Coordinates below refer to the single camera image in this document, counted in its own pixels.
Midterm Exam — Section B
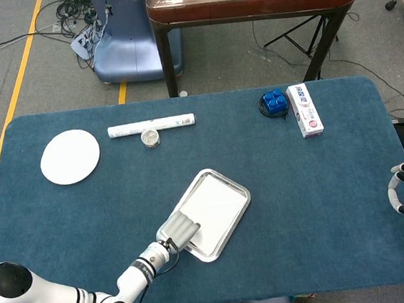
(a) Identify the translucent white sheet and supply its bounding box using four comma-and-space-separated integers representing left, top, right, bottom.
175, 173, 253, 254

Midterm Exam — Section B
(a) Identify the blue grey machine base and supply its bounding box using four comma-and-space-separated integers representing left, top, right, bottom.
86, 0, 186, 87

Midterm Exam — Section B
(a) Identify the stainless steel tray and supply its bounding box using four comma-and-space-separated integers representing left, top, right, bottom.
170, 164, 258, 267

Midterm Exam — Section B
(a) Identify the tangled floor cable bundle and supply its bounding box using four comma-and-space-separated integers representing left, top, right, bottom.
55, 0, 114, 71

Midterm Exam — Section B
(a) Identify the brown mahjong table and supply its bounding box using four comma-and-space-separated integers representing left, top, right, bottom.
145, 0, 372, 99

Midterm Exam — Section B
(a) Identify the white rolled film tube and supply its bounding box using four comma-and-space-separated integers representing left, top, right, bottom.
106, 112, 198, 140

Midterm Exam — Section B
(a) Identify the white pink toothpaste box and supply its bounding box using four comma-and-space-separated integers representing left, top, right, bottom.
285, 81, 326, 140

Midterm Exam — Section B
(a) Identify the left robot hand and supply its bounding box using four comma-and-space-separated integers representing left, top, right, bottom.
153, 209, 204, 254

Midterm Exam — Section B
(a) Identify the blue building block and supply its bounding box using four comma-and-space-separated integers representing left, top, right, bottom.
261, 87, 289, 116

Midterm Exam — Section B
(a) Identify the small clear jar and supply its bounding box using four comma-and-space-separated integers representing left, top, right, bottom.
139, 127, 162, 150

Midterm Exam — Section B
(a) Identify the white round plate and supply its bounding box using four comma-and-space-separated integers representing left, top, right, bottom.
37, 127, 104, 189

